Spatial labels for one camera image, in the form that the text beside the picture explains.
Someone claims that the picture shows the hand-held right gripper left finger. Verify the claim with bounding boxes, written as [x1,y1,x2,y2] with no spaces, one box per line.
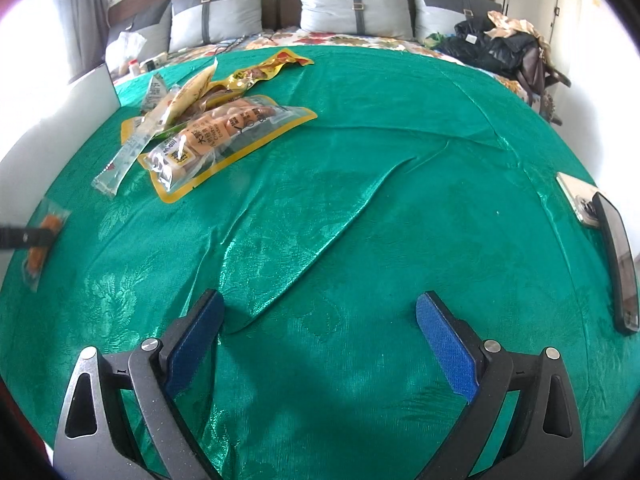
[52,289,226,480]

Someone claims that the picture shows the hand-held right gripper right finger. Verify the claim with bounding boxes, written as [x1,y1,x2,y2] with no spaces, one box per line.
[415,290,586,480]

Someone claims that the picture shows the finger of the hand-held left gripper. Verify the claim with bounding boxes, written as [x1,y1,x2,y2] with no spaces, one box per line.
[0,226,56,250]

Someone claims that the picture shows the small orange snack packet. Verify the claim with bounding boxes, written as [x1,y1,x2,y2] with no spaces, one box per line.
[22,199,71,293]

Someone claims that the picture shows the cream bar snack packet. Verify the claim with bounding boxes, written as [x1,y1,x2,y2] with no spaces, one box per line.
[150,57,219,133]

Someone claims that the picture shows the brown snack clear packet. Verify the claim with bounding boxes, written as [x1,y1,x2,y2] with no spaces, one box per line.
[190,87,236,121]

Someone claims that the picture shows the long clear stick packet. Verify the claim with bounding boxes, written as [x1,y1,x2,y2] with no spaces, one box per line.
[91,85,181,196]

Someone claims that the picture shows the white board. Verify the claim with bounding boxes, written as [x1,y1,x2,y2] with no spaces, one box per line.
[0,62,121,201]

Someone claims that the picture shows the green bed cover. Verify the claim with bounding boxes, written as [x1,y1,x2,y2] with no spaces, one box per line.
[0,42,640,480]

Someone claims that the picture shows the black smartphone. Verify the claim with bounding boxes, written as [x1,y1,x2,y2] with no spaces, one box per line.
[591,192,640,336]

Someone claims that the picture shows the small white snack packet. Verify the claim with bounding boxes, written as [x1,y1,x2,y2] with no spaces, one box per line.
[140,72,168,113]

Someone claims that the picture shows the gold smartphone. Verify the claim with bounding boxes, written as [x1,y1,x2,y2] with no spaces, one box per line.
[556,171,601,228]

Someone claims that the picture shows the small bottles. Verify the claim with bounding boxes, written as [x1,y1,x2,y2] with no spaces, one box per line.
[127,52,168,76]

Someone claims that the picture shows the clear sausage snack pack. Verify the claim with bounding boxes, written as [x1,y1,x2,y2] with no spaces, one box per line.
[137,95,318,204]

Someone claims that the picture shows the white plastic bag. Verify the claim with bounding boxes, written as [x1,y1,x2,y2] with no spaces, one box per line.
[105,30,148,68]

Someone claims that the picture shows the grey curtain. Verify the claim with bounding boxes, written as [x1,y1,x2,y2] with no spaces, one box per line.
[47,0,108,81]

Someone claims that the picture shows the dark grey pillow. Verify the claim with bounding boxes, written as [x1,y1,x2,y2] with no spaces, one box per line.
[105,0,173,61]

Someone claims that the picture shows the brown bag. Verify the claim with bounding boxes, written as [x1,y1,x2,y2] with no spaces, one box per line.
[515,35,571,126]

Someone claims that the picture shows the black bag on sofa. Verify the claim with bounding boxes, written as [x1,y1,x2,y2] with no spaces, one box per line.
[435,17,541,81]

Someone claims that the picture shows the beige cloth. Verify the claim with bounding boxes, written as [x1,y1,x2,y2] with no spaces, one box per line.
[482,10,543,41]

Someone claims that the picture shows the grey strapped pillow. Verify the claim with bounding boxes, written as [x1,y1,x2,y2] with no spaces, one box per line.
[169,0,268,53]
[410,0,503,46]
[292,0,416,41]

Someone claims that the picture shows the wall cable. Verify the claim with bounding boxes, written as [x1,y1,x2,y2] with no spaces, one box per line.
[542,0,566,41]

